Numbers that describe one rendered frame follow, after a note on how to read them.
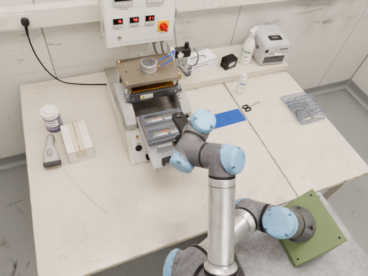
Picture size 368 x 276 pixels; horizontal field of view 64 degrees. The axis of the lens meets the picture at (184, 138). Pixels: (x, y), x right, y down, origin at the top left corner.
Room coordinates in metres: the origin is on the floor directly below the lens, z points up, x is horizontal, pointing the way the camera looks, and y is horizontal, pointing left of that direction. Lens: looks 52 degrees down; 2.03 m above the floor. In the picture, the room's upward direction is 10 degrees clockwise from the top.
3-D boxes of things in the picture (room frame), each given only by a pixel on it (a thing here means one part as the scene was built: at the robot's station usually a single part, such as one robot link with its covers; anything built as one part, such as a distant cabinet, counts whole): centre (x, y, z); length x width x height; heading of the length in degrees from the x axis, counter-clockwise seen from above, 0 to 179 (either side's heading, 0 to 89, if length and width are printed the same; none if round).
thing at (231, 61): (1.62, -0.21, 0.83); 0.09 x 0.06 x 0.07; 133
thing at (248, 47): (1.70, -0.31, 0.92); 0.09 x 0.08 x 0.25; 150
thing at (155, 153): (0.82, 0.07, 0.97); 0.30 x 0.22 x 0.08; 29
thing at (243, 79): (1.44, -0.30, 0.82); 0.05 x 0.05 x 0.14
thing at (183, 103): (1.09, 0.06, 0.96); 0.26 x 0.05 x 0.07; 29
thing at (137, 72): (1.13, 0.22, 1.08); 0.31 x 0.24 x 0.13; 119
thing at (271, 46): (1.82, -0.46, 0.88); 0.25 x 0.20 x 0.17; 23
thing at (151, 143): (0.86, 0.10, 0.98); 0.20 x 0.17 x 0.03; 119
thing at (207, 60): (1.56, 0.00, 0.83); 0.23 x 0.12 x 0.07; 129
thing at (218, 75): (1.67, -0.19, 0.77); 0.84 x 0.30 x 0.04; 119
